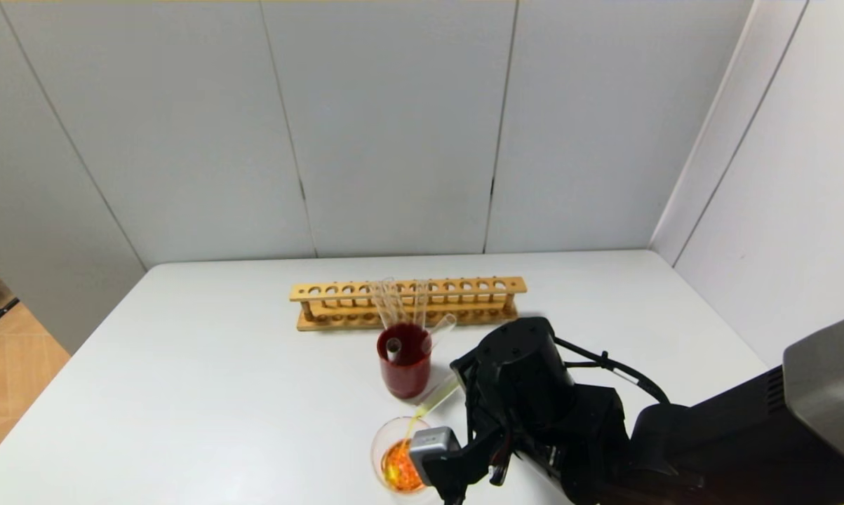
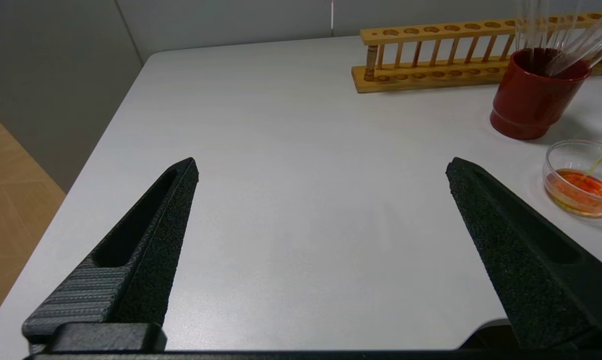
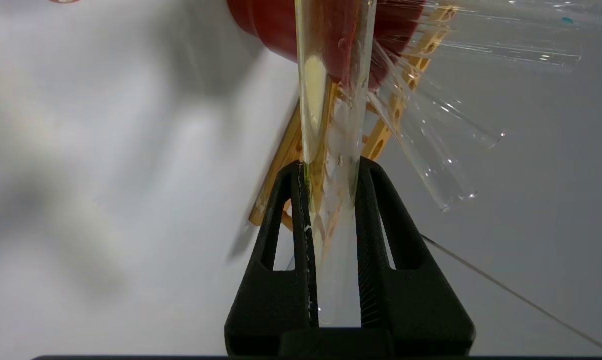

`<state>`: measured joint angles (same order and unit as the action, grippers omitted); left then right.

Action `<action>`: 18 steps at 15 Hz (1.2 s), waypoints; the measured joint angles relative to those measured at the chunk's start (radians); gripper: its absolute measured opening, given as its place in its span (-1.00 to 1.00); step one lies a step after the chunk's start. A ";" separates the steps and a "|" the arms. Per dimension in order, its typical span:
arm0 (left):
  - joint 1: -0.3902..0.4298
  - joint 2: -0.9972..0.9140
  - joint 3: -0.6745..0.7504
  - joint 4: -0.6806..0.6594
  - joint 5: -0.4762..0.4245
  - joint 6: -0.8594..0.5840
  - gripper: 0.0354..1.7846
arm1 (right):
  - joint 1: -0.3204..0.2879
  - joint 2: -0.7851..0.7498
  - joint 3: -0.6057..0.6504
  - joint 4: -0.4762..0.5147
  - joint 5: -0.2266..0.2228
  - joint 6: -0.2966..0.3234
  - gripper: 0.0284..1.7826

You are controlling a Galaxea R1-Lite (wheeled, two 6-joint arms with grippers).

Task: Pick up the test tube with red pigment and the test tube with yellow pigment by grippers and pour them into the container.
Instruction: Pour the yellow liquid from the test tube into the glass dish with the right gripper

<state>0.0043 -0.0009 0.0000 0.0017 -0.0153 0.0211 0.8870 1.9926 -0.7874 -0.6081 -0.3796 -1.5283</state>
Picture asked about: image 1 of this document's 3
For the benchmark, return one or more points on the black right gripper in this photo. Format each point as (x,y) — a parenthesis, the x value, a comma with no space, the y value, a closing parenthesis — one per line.
(466,384)

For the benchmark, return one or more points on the yellow pigment glass test tube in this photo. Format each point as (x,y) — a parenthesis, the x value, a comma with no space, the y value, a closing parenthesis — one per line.
(436,401)

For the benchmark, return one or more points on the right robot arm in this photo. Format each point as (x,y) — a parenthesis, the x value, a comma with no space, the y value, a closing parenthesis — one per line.
(730,449)

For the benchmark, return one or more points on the wooden test tube rack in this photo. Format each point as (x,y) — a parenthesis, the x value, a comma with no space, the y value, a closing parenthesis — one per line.
(337,325)

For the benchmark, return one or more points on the dark red cup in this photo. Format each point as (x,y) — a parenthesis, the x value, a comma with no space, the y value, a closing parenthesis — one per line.
(406,382)

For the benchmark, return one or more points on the clear glass beaker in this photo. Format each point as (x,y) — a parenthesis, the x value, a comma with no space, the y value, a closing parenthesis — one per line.
(393,466)

